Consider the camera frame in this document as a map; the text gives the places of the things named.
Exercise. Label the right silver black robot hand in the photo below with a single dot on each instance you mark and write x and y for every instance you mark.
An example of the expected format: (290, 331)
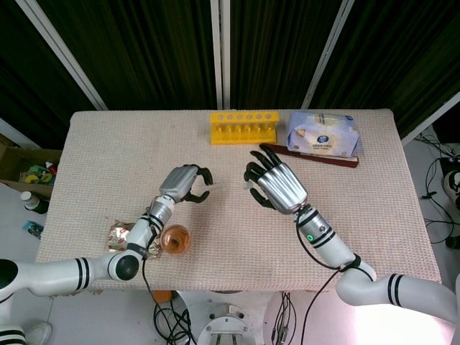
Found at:
(284, 187)

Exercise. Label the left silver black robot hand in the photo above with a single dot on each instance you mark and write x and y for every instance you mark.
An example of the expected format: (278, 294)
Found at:
(178, 181)

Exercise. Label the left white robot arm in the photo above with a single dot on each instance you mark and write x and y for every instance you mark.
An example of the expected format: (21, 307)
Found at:
(54, 275)

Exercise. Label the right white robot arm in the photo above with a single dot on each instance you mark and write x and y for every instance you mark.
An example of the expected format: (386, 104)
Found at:
(330, 248)

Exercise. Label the yellow test tube rack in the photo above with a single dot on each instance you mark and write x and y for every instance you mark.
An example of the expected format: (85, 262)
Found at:
(244, 138)

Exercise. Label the clear tub of rubber bands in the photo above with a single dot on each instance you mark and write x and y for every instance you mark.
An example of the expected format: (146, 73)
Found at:
(176, 240)

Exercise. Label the blue white tissue pack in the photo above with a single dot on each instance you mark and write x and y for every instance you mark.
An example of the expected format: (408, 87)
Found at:
(323, 136)

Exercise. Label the beige waffle tablecloth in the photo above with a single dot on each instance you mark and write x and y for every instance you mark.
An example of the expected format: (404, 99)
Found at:
(233, 233)

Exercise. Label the gold foil snack packet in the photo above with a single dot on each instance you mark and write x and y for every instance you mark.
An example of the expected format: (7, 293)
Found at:
(116, 239)

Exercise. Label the orange object under table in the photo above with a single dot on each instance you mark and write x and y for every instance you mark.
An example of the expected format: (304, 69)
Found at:
(161, 296)

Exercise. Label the dark green curtain panel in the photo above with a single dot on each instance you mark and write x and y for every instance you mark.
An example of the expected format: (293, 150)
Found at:
(28, 72)
(276, 54)
(143, 54)
(395, 54)

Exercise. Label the dark bottle with white cap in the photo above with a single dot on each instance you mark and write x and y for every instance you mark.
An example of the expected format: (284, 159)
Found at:
(34, 204)

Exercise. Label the white robot torso base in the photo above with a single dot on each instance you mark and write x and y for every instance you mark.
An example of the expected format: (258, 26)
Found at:
(226, 323)

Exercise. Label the small blue packet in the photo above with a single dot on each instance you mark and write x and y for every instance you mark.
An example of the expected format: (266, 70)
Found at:
(33, 229)

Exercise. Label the brown cardboard box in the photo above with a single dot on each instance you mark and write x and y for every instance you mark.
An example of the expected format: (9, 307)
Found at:
(14, 154)

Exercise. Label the white black floor device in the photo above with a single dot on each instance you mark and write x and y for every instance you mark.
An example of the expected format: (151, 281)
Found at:
(451, 183)

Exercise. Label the white shoe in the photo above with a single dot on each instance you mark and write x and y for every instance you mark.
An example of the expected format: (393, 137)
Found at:
(39, 334)

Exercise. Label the white frame post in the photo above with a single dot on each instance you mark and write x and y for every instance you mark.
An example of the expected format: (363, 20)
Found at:
(325, 57)
(18, 133)
(431, 118)
(68, 61)
(220, 54)

